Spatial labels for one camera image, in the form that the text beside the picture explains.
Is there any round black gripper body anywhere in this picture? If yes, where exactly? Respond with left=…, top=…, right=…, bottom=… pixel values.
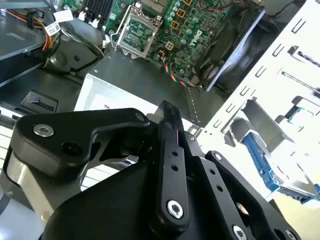
left=42, top=161, right=232, bottom=240

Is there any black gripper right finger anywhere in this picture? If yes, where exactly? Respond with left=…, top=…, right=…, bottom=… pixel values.
left=172, top=104, right=302, bottom=240

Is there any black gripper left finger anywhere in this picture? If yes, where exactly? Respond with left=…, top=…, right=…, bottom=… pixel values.
left=4, top=100, right=191, bottom=234

